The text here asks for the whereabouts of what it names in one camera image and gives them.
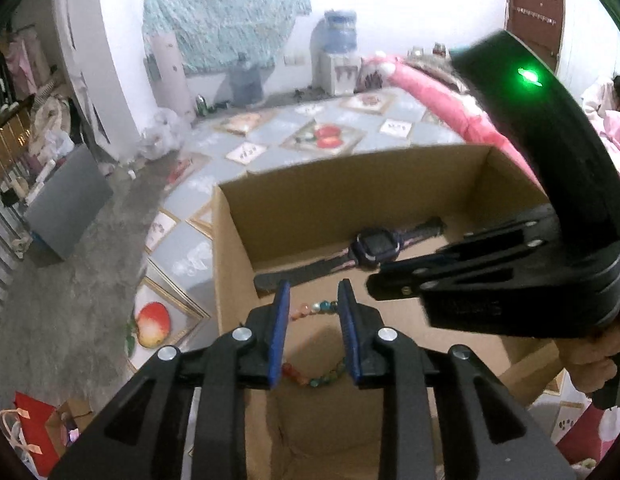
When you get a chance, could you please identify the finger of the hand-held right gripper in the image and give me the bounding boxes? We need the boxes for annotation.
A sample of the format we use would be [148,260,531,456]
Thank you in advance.
[366,247,521,303]
[435,217,558,261]

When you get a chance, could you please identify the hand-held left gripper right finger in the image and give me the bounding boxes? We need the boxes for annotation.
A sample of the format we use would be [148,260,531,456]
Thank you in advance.
[337,279,576,480]

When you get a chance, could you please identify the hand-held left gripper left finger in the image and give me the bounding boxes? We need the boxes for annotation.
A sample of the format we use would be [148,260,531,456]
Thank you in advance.
[49,279,291,480]

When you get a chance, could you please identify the colourful beaded bracelet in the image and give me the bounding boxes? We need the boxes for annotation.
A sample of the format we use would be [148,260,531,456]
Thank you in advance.
[282,300,352,389]

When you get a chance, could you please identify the black smart watch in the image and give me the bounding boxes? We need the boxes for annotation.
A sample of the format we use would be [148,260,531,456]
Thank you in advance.
[253,216,446,297]

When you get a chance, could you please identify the brown cardboard box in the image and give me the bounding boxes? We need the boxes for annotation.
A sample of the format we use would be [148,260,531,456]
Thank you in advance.
[211,144,566,480]

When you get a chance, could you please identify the person's right hand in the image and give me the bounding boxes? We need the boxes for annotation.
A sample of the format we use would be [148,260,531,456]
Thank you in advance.
[560,327,619,393]

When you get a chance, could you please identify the pink floral blanket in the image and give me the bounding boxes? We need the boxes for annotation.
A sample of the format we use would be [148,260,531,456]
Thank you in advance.
[360,55,551,196]

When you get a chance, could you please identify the brown wooden door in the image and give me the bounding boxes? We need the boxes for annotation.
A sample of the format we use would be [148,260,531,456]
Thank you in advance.
[505,0,566,71]

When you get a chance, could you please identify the white water dispenser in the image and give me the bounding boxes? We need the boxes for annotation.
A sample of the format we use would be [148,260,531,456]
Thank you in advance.
[312,52,363,96]

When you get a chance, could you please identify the clear plastic bags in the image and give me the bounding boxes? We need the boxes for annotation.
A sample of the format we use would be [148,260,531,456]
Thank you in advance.
[140,107,183,156]

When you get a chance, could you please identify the grey flat panel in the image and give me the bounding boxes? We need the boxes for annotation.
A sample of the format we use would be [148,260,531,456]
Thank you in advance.
[24,144,113,261]

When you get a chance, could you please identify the blue water bottle on dispenser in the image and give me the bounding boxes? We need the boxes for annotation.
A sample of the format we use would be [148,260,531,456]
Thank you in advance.
[324,10,358,56]

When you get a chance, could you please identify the red gift bag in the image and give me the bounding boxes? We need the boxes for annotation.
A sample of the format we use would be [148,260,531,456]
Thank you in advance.
[12,392,66,461]

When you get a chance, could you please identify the white tower appliance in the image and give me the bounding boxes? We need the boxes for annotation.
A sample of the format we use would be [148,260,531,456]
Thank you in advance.
[149,32,188,116]

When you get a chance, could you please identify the teal patterned cloth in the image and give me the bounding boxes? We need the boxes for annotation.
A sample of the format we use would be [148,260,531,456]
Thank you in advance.
[141,0,312,73]

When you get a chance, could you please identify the clothes rack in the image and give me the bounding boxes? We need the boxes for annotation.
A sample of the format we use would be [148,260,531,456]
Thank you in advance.
[0,25,71,161]

